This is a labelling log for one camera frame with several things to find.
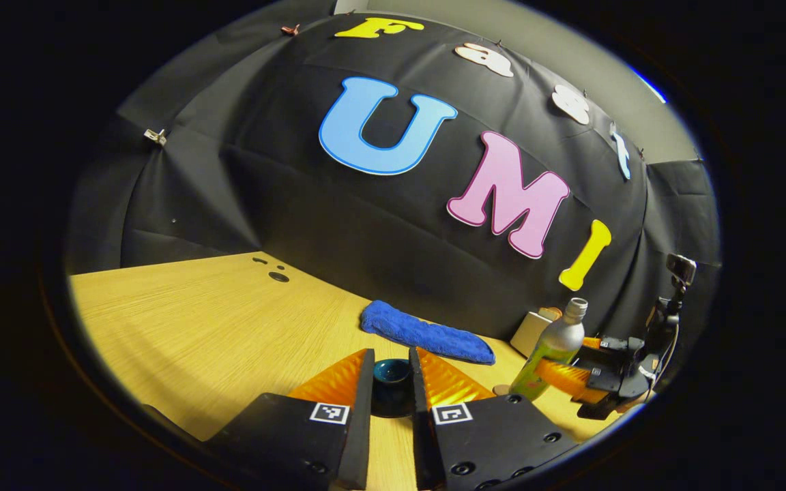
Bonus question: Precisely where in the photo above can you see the white toaster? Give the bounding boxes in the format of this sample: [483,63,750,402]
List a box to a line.
[510,310,561,359]

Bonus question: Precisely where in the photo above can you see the blue folded towel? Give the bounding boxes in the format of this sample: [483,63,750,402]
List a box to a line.
[360,300,496,366]

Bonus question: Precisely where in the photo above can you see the teal teacup lid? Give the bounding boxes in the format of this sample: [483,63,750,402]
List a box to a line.
[370,359,416,419]

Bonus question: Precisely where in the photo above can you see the action camera on stand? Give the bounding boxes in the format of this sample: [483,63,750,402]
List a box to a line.
[645,253,698,383]

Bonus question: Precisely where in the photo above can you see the silver green-label water bottle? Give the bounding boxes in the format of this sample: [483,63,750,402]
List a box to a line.
[509,297,589,402]

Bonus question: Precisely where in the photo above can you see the black backdrop cloth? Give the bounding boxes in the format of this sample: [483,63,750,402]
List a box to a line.
[65,0,721,383]

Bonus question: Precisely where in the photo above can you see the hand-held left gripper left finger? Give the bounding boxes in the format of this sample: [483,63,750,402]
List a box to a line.
[205,348,375,491]

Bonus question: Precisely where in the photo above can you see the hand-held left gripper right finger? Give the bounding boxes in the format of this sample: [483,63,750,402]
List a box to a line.
[409,346,581,491]

